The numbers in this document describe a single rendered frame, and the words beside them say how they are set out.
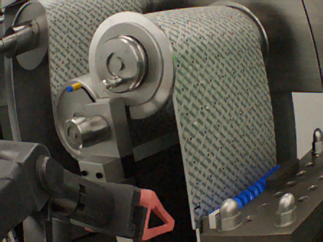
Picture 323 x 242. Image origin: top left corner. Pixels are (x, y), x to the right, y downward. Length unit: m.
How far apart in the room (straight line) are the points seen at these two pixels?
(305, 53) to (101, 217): 0.52
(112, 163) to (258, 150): 0.24
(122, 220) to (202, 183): 0.20
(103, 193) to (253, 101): 0.34
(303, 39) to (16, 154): 0.63
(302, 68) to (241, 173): 0.25
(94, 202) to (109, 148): 0.19
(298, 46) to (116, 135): 0.39
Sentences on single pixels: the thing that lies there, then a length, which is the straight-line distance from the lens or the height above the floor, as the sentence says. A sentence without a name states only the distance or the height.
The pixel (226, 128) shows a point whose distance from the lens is 0.88.
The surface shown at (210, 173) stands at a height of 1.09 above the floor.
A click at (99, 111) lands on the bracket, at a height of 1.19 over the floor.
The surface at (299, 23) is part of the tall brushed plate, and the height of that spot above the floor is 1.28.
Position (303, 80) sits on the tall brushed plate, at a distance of 1.06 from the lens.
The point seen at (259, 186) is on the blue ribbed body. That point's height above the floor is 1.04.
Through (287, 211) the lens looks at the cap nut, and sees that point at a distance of 0.74.
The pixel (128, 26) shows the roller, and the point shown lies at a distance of 0.82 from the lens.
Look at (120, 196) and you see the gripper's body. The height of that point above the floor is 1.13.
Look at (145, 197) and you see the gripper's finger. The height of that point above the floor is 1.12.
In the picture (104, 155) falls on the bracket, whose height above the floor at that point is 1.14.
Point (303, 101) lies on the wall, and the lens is 3.74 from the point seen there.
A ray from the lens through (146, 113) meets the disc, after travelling 0.83.
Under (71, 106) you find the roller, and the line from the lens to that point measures 0.94.
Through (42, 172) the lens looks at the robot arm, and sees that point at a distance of 0.56.
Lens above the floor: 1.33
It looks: 11 degrees down
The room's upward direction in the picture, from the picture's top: 10 degrees counter-clockwise
